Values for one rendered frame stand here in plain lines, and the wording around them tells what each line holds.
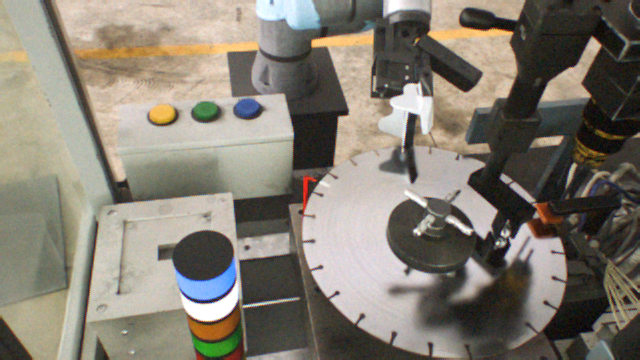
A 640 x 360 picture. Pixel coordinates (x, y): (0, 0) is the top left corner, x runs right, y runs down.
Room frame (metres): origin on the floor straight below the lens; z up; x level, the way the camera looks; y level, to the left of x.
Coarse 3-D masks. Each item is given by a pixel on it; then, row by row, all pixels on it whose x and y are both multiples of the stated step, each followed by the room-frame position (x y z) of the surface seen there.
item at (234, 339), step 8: (240, 320) 0.23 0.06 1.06; (240, 328) 0.23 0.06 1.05; (192, 336) 0.22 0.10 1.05; (232, 336) 0.22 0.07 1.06; (240, 336) 0.23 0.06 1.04; (200, 344) 0.21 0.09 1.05; (208, 344) 0.21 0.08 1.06; (216, 344) 0.21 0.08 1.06; (224, 344) 0.21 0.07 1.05; (232, 344) 0.21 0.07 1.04; (200, 352) 0.21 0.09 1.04; (208, 352) 0.21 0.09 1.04; (216, 352) 0.21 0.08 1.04; (224, 352) 0.21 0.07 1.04
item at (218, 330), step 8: (232, 312) 0.22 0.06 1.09; (240, 312) 0.23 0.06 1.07; (192, 320) 0.21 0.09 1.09; (224, 320) 0.21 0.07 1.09; (232, 320) 0.22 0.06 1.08; (192, 328) 0.21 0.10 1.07; (200, 328) 0.21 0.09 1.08; (208, 328) 0.21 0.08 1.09; (216, 328) 0.21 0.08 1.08; (224, 328) 0.21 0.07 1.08; (232, 328) 0.22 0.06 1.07; (200, 336) 0.21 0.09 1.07; (208, 336) 0.21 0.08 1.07; (216, 336) 0.21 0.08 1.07; (224, 336) 0.21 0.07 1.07
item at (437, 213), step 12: (408, 192) 0.45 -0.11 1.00; (456, 192) 0.46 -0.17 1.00; (420, 204) 0.44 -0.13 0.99; (432, 204) 0.43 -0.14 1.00; (444, 204) 0.43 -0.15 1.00; (432, 216) 0.42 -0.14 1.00; (444, 216) 0.42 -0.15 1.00; (420, 228) 0.40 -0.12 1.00; (432, 228) 0.42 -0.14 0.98; (468, 228) 0.40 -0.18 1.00
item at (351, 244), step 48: (336, 192) 0.49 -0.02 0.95; (384, 192) 0.49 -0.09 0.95; (432, 192) 0.50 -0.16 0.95; (336, 240) 0.41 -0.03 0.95; (384, 240) 0.41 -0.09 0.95; (480, 240) 0.42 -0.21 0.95; (528, 240) 0.43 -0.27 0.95; (336, 288) 0.34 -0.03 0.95; (384, 288) 0.34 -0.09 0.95; (432, 288) 0.35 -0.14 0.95; (480, 288) 0.35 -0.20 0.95; (528, 288) 0.36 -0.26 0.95; (384, 336) 0.28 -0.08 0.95; (432, 336) 0.29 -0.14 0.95; (480, 336) 0.29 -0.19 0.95; (528, 336) 0.30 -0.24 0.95
